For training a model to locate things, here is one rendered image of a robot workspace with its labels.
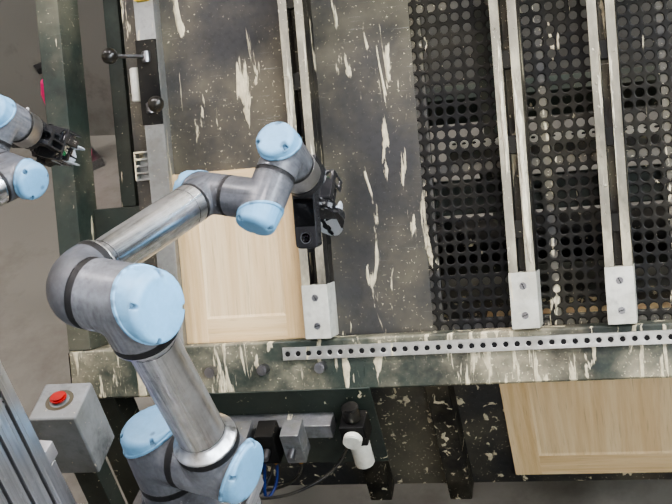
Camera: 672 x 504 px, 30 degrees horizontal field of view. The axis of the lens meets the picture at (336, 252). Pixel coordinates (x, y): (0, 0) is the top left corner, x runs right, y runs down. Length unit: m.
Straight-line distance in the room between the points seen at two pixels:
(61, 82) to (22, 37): 2.83
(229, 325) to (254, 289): 0.11
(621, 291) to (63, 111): 1.38
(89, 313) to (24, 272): 3.32
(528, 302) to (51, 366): 2.34
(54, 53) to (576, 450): 1.64
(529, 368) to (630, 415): 0.48
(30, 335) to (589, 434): 2.38
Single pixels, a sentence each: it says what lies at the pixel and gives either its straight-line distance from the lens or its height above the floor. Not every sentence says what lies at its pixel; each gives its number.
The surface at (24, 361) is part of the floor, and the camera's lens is 4.77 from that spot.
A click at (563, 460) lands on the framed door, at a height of 0.30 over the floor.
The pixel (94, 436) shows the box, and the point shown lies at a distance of 3.00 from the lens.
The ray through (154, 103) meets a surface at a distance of 2.89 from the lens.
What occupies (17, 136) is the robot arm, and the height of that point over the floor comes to 1.58.
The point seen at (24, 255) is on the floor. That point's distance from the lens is 5.36.
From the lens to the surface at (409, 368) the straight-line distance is 2.87.
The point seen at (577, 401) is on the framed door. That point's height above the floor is 0.51.
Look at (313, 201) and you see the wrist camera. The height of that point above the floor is 1.46.
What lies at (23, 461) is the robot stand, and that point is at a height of 1.35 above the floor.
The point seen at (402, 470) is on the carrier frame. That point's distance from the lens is 3.47.
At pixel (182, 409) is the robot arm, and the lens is 2.07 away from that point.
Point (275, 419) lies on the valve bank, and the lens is 2.99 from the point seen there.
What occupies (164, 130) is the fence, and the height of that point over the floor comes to 1.33.
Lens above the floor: 2.72
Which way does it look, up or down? 35 degrees down
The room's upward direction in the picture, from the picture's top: 15 degrees counter-clockwise
